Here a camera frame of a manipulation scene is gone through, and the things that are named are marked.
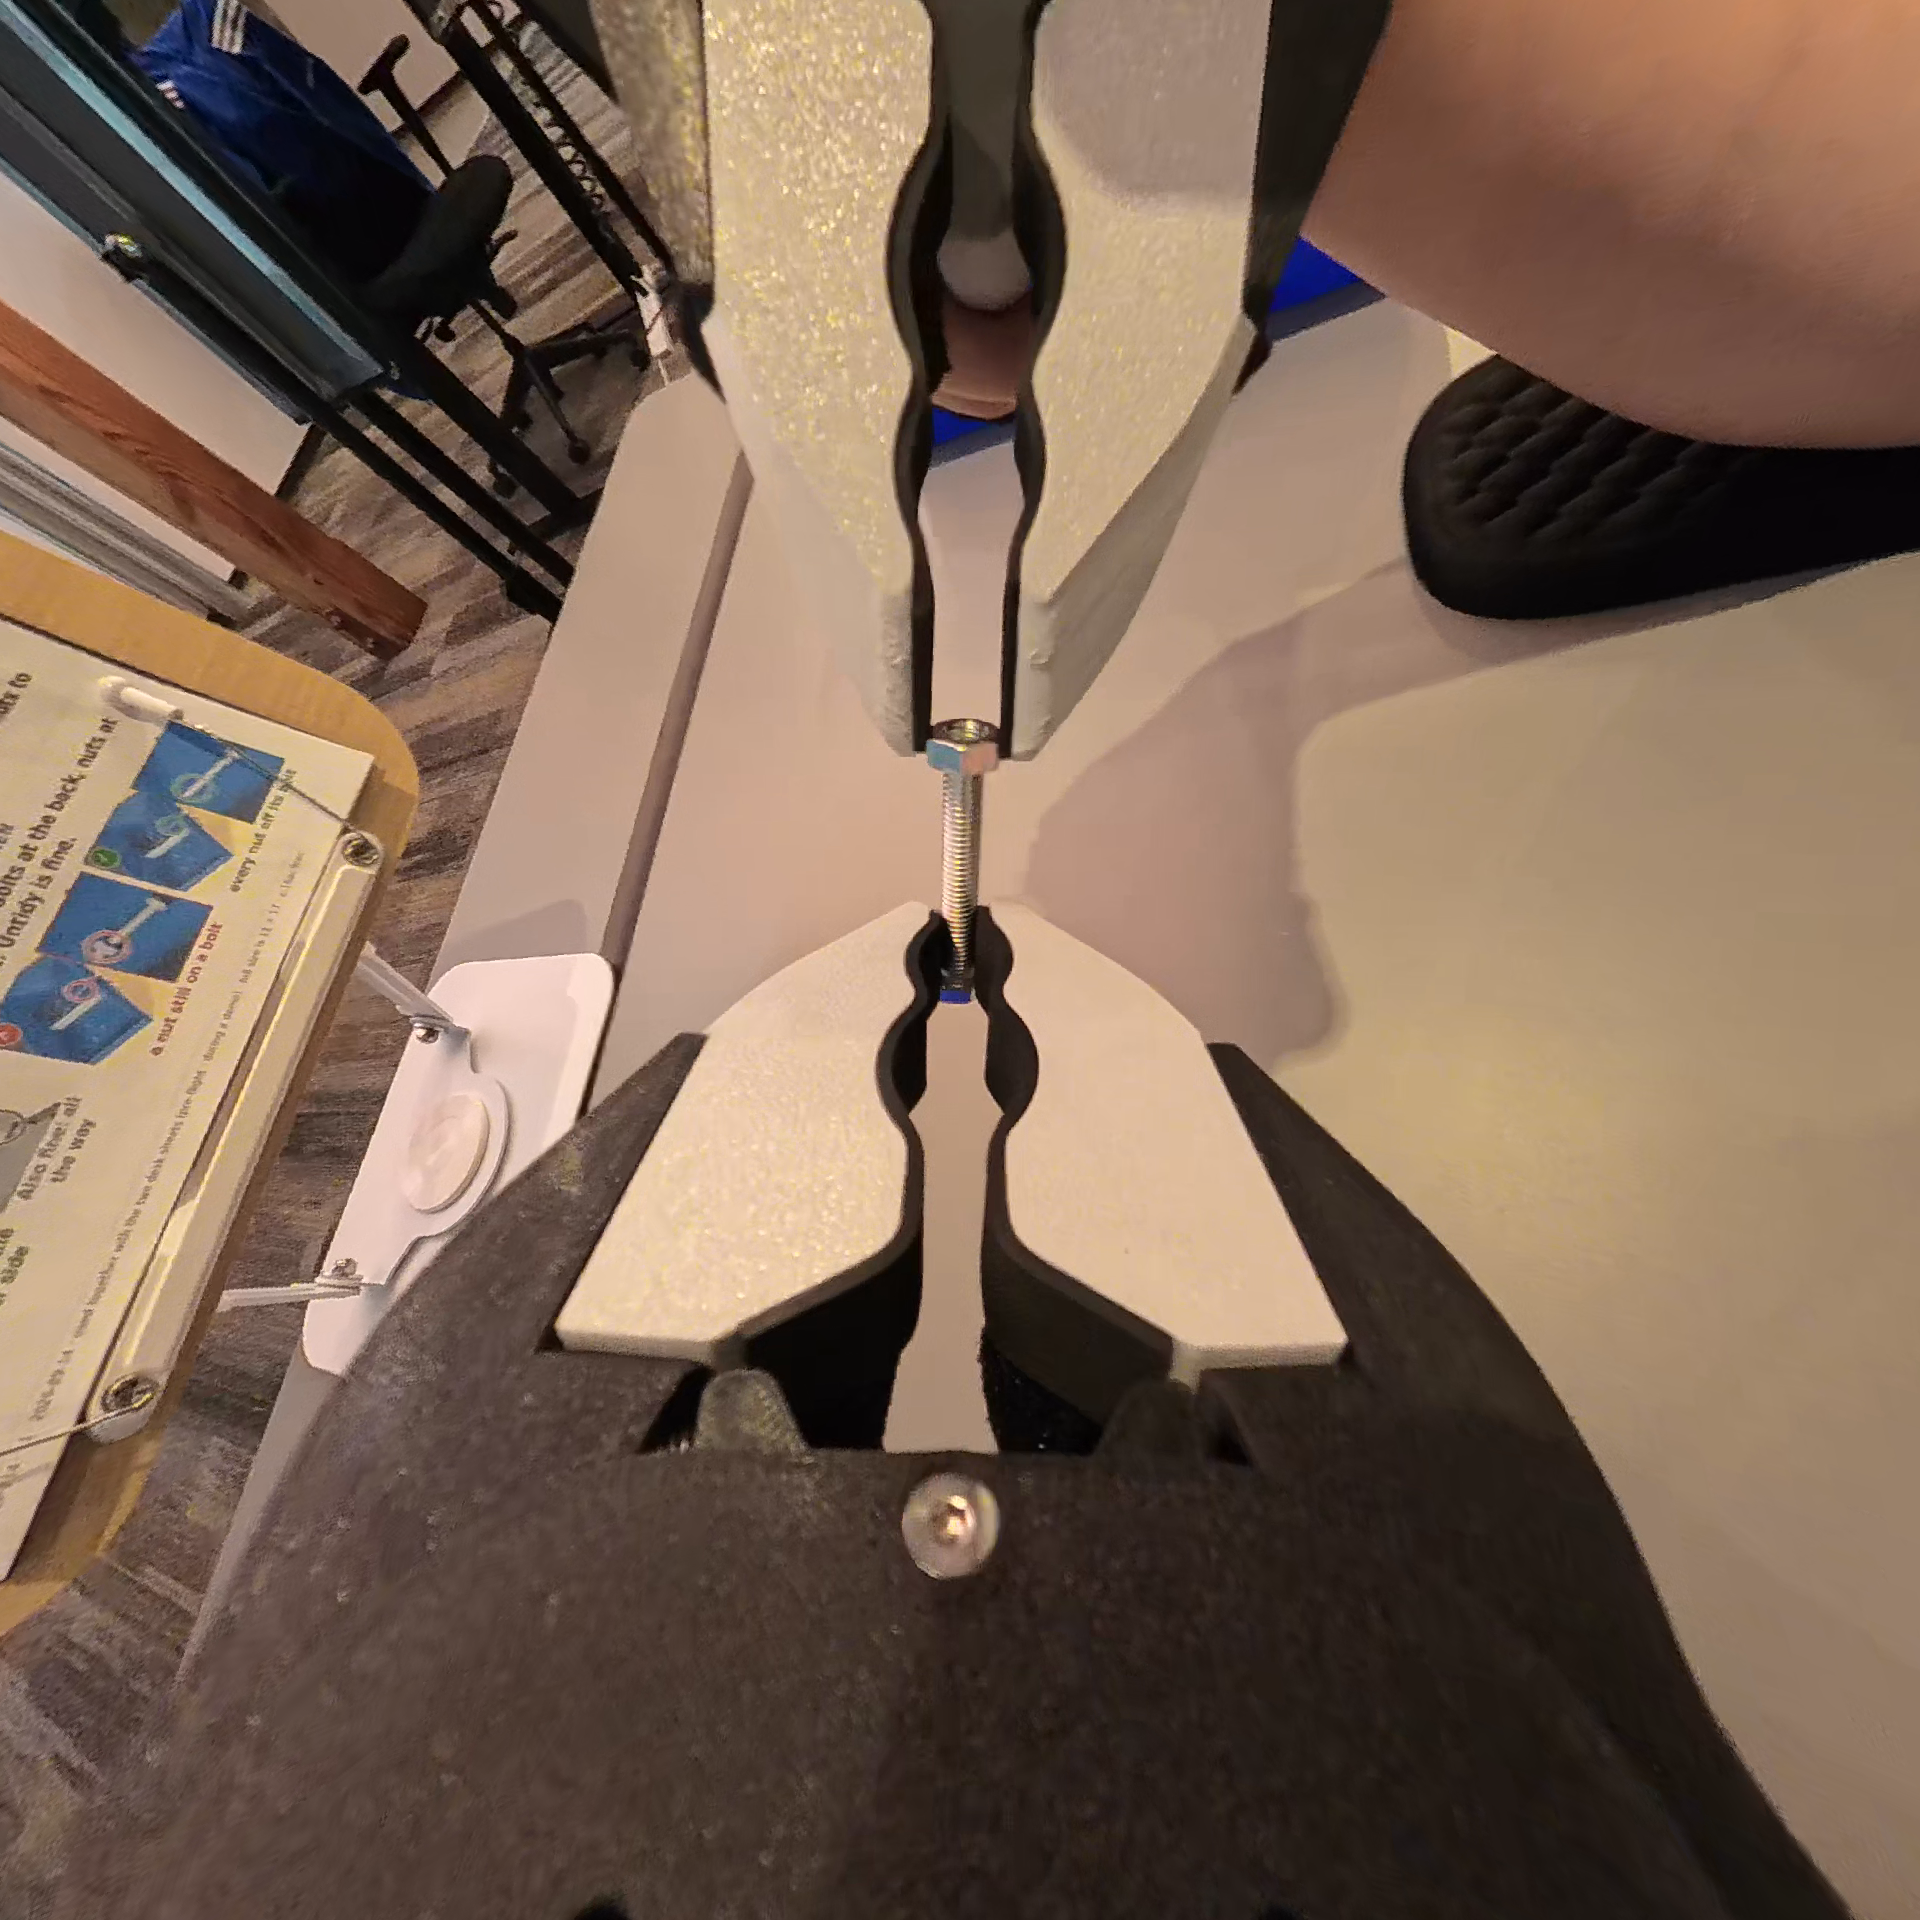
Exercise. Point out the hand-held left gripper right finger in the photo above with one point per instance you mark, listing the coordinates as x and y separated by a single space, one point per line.
1172 1184

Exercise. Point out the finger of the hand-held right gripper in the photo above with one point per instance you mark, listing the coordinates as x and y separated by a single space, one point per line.
1156 180
811 225

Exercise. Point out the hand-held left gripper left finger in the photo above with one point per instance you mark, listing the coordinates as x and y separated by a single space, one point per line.
750 1155

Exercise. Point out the blue plastic bin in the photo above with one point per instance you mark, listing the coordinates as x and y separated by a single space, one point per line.
1320 284

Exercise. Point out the silver bolt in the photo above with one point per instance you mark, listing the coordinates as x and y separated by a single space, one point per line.
964 855

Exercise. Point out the silver hex nut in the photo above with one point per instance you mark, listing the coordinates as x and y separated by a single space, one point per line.
964 745

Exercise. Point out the person's right forearm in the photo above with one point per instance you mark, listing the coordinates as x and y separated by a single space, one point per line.
1652 194

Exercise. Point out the person's right hand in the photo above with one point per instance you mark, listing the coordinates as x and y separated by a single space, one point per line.
979 360

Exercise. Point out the black office chair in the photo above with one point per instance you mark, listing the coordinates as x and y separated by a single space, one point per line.
442 241

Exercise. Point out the blue jacket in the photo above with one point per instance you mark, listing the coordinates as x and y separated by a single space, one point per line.
285 106

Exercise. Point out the wooden book stand board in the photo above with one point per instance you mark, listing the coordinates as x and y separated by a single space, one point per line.
383 749

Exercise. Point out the printed instruction sheet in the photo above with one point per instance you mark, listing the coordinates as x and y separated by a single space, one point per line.
90 931

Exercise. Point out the black metal desk frame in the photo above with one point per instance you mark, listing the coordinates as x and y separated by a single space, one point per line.
510 493

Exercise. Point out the wooden post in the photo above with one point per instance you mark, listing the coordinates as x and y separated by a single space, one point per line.
224 511

